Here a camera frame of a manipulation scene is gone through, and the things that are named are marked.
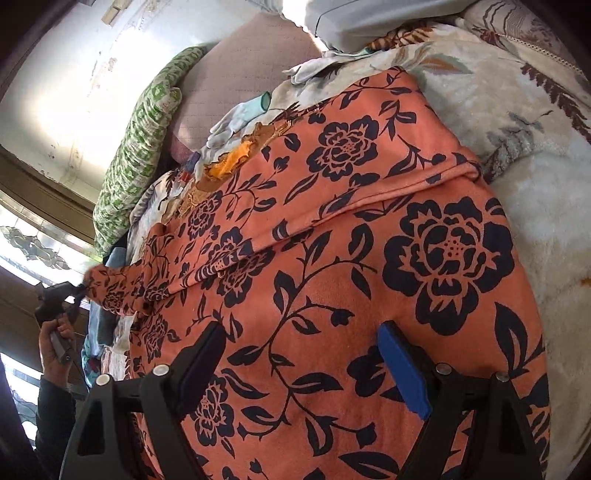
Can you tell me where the wooden window with etched glass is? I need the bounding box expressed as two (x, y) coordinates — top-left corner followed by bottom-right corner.
(0, 148), (108, 444)

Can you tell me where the pink checked pillow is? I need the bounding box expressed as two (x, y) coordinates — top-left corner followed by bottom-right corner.
(168, 16), (324, 162)

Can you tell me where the orange black floral garment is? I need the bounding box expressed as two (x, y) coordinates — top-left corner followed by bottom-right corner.
(85, 67), (555, 480)

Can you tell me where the person's left forearm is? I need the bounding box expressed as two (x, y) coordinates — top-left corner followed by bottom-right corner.
(33, 375), (89, 480)

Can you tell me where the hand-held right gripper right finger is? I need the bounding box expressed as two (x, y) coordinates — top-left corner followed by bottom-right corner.
(376, 320), (548, 480)

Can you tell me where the green white patterned pillow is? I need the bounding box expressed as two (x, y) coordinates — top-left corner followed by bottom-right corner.
(92, 45), (208, 257)

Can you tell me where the pale blue pillow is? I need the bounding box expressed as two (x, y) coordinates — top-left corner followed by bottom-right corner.
(302, 0), (467, 54)

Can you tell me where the cream leaf print blanket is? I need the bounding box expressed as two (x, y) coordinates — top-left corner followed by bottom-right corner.
(124, 0), (591, 480)

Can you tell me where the blue folded cloth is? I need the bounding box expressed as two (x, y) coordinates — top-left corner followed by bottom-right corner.
(82, 302), (117, 370)

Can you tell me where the small red blue cloth item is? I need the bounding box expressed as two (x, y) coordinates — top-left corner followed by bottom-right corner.
(178, 152), (202, 184)

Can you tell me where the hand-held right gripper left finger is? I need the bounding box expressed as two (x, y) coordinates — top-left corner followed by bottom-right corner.
(58, 320), (227, 480)

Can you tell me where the person's left hand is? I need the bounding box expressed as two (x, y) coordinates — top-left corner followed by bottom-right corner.
(38, 318), (77, 393)

